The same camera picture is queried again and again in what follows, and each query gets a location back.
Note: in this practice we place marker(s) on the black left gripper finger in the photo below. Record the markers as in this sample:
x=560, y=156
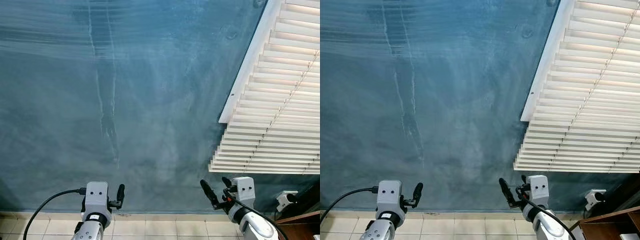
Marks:
x=120, y=192
x=418, y=191

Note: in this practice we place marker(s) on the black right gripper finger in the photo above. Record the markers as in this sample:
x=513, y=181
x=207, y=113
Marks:
x=507, y=191
x=209, y=192
x=524, y=180
x=227, y=182

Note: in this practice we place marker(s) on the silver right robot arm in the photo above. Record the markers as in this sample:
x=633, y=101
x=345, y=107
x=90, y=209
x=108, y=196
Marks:
x=550, y=227
x=260, y=227

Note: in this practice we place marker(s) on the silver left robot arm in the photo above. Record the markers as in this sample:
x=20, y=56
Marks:
x=381, y=229
x=90, y=229

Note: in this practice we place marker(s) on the brown wooden desk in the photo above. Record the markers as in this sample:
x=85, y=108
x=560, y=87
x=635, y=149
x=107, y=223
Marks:
x=300, y=227
x=605, y=225

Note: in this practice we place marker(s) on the black bulky object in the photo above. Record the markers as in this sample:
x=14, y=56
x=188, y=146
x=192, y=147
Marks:
x=310, y=200
x=622, y=195

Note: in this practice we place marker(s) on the white venetian window blind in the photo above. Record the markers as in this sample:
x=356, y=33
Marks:
x=280, y=100
x=585, y=100

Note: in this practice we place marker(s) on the white flat object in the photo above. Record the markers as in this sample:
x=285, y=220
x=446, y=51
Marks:
x=631, y=236

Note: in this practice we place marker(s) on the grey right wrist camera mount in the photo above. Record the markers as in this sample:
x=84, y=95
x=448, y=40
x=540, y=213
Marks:
x=538, y=188
x=244, y=189

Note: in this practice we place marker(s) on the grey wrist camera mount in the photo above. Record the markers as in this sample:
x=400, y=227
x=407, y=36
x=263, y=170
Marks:
x=244, y=189
x=96, y=197
x=389, y=196
x=538, y=188

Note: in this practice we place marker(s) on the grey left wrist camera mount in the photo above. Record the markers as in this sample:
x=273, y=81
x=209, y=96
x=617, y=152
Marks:
x=389, y=196
x=96, y=197

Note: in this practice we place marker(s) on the white wall socket plug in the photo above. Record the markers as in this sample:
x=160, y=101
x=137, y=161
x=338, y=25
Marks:
x=286, y=200
x=594, y=198

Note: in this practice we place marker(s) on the white window frame strip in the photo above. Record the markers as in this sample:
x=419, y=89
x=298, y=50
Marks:
x=547, y=65
x=247, y=65

